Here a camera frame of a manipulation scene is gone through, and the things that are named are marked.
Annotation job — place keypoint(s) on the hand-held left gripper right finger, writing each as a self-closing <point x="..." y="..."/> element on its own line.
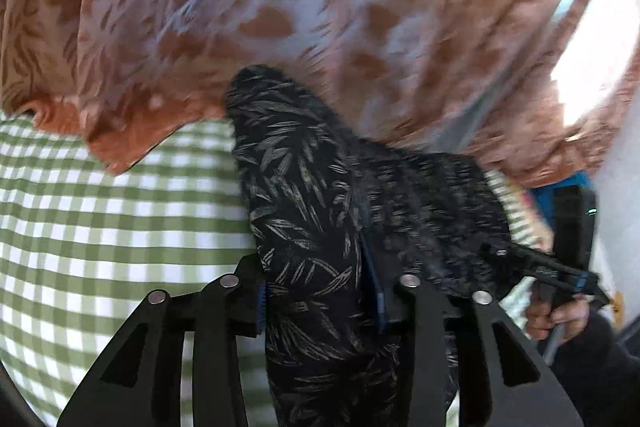
<point x="379" y="302"/>

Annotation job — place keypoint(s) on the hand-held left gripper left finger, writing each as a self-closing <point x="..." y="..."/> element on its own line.
<point x="261" y="307"/>

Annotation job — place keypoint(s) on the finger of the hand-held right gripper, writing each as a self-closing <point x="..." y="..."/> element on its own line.
<point x="507" y="254"/>

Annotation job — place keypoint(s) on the black leaf-print pants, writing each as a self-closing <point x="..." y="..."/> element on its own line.
<point x="300" y="207"/>

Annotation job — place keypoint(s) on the person's right forearm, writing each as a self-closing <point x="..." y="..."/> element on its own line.
<point x="595" y="367"/>

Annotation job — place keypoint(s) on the person's right hand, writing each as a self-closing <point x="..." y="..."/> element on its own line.
<point x="540" y="317"/>

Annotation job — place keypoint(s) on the blue plastic crate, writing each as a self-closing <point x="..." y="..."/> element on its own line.
<point x="542" y="197"/>

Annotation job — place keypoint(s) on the green checked bedsheet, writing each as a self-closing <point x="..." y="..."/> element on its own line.
<point x="100" y="227"/>

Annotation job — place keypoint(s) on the orange patterned blanket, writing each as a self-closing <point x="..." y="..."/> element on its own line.
<point x="280" y="17"/>

